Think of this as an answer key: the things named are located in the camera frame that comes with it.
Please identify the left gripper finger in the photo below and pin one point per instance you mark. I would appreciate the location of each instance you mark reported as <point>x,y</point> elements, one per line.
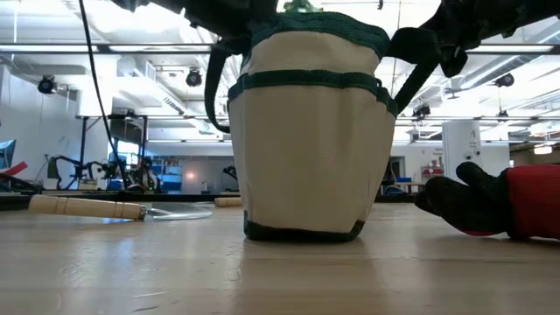
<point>245,17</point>

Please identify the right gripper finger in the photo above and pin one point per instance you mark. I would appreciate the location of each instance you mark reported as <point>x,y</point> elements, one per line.
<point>459,22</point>
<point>452,61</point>

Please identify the black and red garden glove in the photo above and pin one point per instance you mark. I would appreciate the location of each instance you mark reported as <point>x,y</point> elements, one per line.
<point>472,201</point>

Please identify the beige gardening bag green trim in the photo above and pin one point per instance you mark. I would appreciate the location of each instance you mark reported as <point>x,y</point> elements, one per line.
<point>310,153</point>

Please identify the black ceiling spotlight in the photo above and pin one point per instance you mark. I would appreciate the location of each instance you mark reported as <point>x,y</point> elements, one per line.
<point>193,79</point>
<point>46,85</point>
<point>505,80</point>
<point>421,111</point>

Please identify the green potted plant black pot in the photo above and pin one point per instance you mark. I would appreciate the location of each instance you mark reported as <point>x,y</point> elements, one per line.
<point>302,6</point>

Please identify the white column with devices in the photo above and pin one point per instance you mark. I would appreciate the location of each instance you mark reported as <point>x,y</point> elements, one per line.
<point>459,140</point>

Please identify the red storage shelf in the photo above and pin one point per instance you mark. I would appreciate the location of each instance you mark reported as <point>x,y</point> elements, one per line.
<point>433,171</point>

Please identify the glowing rectangular lamp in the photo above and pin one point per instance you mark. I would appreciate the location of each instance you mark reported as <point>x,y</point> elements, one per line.
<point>543,149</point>

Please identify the black background robot workstation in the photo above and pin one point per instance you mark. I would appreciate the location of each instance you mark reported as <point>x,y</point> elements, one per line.
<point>83,144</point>

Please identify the blue storage shelf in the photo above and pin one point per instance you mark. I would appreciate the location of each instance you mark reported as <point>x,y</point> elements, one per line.
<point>171,175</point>

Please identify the blue computer monitor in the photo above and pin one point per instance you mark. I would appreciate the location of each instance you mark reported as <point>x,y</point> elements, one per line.
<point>6,153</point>

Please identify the black aluminium table frame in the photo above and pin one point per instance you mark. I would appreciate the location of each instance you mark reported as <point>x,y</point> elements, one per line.
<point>184,198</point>

